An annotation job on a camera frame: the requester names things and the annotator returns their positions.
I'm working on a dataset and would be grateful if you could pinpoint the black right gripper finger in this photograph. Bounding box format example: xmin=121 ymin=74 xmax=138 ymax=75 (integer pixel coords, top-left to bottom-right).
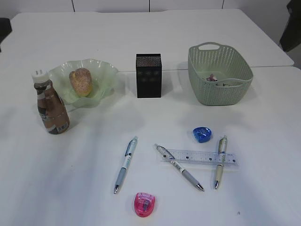
xmin=280 ymin=0 xmax=301 ymax=52

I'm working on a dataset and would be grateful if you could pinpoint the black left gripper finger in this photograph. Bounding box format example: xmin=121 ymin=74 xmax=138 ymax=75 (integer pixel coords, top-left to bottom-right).
xmin=0 ymin=18 xmax=12 ymax=44

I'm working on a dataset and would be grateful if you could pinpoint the white paper ball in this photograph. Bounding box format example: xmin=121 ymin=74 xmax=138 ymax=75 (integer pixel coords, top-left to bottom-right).
xmin=206 ymin=74 xmax=218 ymax=82

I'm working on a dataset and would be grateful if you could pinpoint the brown bread roll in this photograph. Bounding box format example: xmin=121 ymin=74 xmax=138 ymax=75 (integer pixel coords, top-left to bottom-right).
xmin=69 ymin=68 xmax=93 ymax=97

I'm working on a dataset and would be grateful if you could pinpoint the brown coffee bottle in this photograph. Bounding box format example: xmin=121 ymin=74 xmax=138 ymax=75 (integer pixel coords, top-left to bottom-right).
xmin=32 ymin=70 xmax=70 ymax=135

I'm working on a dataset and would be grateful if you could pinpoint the green plastic woven basket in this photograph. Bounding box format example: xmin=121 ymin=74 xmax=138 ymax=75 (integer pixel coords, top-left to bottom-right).
xmin=188 ymin=42 xmax=253 ymax=106

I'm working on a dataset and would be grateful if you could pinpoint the green wavy glass plate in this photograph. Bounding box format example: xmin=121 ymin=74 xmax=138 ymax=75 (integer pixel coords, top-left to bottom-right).
xmin=48 ymin=59 xmax=118 ymax=108

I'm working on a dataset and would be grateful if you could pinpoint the beige ballpoint pen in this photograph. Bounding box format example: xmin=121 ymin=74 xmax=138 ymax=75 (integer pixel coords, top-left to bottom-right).
xmin=214 ymin=135 xmax=228 ymax=190

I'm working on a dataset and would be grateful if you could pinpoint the blue pencil sharpener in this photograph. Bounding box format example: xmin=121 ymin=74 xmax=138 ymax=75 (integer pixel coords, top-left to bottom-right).
xmin=192 ymin=127 xmax=212 ymax=143

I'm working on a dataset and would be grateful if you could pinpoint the black pen holder box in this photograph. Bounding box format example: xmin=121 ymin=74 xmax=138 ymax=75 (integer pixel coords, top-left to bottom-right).
xmin=136 ymin=54 xmax=162 ymax=98

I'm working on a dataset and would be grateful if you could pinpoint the blue white ballpoint pen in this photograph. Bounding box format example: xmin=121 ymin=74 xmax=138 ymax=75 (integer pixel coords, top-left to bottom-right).
xmin=114 ymin=136 xmax=138 ymax=194

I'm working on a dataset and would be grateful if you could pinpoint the grey white ballpoint pen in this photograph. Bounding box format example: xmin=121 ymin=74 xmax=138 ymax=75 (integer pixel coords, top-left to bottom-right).
xmin=155 ymin=144 xmax=205 ymax=192

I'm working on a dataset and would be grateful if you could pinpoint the pink pencil sharpener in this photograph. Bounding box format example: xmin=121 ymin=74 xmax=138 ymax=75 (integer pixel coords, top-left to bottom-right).
xmin=134 ymin=192 xmax=156 ymax=217

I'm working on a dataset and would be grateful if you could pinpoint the clear plastic ruler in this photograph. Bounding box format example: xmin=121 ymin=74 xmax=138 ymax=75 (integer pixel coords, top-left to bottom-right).
xmin=168 ymin=149 xmax=238 ymax=166

